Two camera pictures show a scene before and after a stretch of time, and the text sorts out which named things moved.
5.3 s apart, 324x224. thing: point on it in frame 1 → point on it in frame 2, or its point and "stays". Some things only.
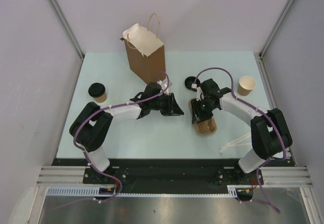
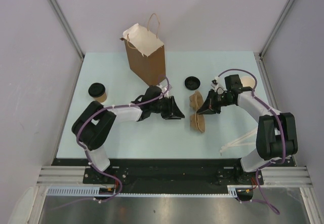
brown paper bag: [145, 49] stays
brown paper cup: [246, 84] stays
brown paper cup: [101, 99] stays
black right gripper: [197, 114] → [209, 106]
